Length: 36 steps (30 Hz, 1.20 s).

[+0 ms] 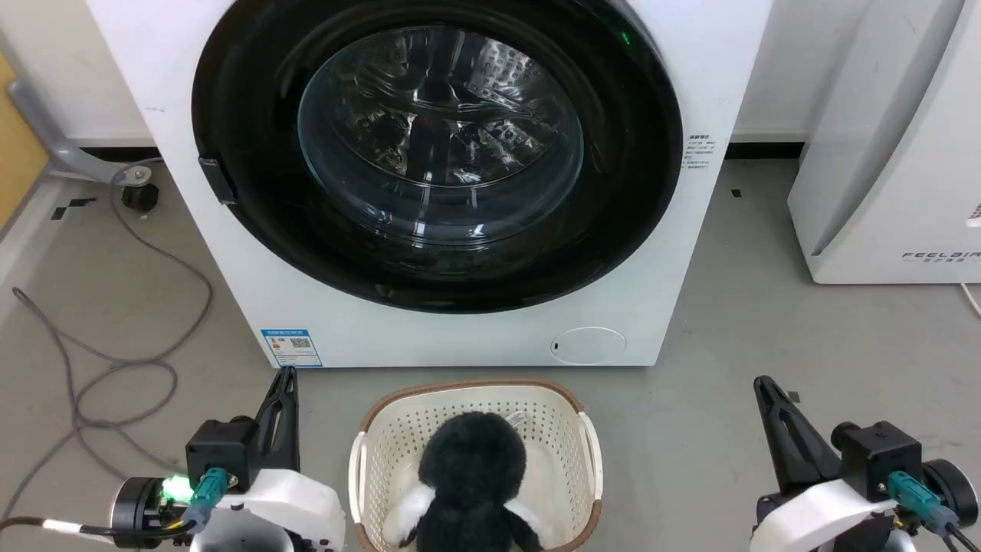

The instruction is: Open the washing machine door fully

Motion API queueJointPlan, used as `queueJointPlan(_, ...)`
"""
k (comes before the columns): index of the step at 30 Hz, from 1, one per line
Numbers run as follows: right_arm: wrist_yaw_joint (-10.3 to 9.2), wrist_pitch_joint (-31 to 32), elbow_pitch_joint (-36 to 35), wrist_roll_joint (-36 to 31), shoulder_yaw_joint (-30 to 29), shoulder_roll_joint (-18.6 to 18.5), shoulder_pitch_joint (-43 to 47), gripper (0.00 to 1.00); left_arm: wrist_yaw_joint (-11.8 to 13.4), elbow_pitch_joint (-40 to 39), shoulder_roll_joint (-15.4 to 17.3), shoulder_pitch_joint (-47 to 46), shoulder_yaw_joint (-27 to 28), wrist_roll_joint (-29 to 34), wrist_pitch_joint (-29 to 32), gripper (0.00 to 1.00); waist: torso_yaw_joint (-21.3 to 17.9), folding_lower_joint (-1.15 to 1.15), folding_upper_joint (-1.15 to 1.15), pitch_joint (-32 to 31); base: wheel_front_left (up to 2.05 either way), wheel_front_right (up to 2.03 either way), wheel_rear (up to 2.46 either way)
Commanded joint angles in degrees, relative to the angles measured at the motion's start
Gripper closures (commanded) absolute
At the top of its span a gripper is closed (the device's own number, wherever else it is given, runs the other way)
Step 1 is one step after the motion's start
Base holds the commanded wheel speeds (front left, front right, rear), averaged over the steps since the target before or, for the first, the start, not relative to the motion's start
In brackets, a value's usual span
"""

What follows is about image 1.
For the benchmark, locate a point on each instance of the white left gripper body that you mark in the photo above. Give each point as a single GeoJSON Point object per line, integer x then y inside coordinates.
{"type": "Point", "coordinates": [299, 506]}

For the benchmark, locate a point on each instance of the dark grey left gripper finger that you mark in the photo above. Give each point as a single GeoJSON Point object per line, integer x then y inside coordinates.
{"type": "Point", "coordinates": [268, 433]}
{"type": "Point", "coordinates": [288, 437]}

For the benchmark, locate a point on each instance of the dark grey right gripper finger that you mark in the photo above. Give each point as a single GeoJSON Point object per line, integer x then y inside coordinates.
{"type": "Point", "coordinates": [812, 456]}
{"type": "Point", "coordinates": [780, 452]}

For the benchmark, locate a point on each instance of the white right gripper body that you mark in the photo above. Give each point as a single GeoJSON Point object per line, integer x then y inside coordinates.
{"type": "Point", "coordinates": [805, 521]}

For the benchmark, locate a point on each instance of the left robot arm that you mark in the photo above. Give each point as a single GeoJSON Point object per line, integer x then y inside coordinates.
{"type": "Point", "coordinates": [138, 506]}

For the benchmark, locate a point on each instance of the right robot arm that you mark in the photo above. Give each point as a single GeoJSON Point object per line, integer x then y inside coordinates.
{"type": "Point", "coordinates": [954, 491]}

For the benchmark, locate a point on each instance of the white front-load washing machine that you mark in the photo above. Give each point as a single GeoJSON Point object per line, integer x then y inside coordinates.
{"type": "Point", "coordinates": [667, 307]}

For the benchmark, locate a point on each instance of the black round washer door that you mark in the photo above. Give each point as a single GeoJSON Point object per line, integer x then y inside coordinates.
{"type": "Point", "coordinates": [245, 192]}

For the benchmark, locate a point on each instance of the blue energy label sticker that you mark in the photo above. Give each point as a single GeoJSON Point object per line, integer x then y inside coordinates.
{"type": "Point", "coordinates": [291, 349]}

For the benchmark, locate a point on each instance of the cream perforated laundry basket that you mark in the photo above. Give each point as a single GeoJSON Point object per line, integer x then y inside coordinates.
{"type": "Point", "coordinates": [398, 437]}

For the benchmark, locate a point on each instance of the black and white plush penguin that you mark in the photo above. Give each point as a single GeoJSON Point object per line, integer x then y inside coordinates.
{"type": "Point", "coordinates": [471, 475]}

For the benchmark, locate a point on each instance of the round white filter cover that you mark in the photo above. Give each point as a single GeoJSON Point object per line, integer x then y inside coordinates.
{"type": "Point", "coordinates": [588, 345]}

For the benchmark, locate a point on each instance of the black round foot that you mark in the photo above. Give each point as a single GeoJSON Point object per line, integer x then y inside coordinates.
{"type": "Point", "coordinates": [140, 197]}

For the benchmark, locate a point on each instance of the small printed text sticker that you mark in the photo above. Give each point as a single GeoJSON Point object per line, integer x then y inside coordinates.
{"type": "Point", "coordinates": [698, 152]}

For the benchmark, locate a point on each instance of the white air purifier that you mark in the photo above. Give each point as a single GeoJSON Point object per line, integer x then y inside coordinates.
{"type": "Point", "coordinates": [904, 153]}

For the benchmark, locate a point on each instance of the grey metal support leg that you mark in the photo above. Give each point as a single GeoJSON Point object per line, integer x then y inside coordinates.
{"type": "Point", "coordinates": [61, 153]}

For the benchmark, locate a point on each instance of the yellow wooden panel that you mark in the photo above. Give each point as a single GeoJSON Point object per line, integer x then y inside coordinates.
{"type": "Point", "coordinates": [17, 146]}

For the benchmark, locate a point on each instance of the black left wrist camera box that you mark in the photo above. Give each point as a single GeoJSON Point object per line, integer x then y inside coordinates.
{"type": "Point", "coordinates": [218, 448]}

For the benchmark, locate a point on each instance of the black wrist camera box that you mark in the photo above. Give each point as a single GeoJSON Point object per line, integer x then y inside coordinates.
{"type": "Point", "coordinates": [218, 448]}
{"type": "Point", "coordinates": [881, 456]}

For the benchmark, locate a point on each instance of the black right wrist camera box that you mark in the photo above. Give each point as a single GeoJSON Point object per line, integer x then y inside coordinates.
{"type": "Point", "coordinates": [881, 456]}

